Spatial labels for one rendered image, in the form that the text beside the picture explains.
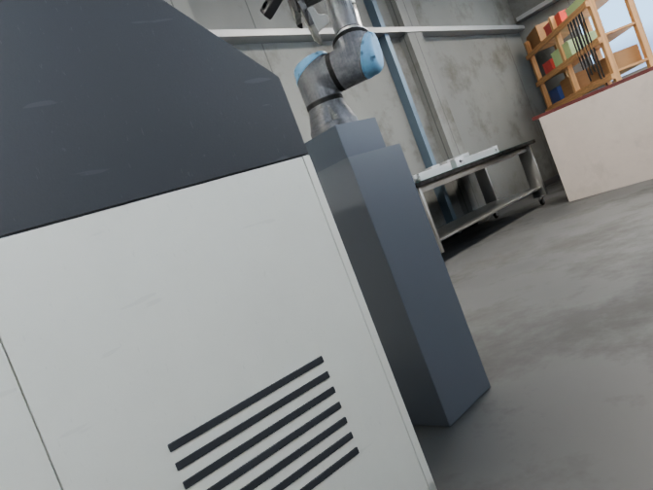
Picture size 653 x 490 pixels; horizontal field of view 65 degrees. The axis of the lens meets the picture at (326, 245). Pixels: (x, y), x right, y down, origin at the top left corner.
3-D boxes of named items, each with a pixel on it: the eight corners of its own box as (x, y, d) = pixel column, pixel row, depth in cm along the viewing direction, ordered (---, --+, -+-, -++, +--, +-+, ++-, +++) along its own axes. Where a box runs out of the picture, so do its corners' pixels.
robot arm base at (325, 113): (336, 137, 166) (326, 108, 166) (368, 119, 155) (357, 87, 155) (303, 145, 156) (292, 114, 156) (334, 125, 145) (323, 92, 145)
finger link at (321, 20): (338, 32, 131) (321, -1, 130) (319, 44, 131) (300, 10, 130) (336, 36, 134) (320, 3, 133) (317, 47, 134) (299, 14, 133)
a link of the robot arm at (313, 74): (314, 111, 163) (298, 71, 163) (352, 93, 158) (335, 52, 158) (299, 108, 152) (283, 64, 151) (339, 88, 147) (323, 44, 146)
